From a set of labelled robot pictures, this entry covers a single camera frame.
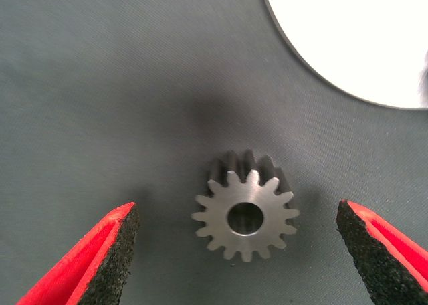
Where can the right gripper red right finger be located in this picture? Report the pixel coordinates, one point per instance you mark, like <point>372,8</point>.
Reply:
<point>388,261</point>

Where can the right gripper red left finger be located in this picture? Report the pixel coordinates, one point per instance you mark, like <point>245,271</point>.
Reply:
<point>100,261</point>

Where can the dark grey table cloth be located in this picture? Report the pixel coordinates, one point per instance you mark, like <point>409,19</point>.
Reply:
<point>100,84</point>

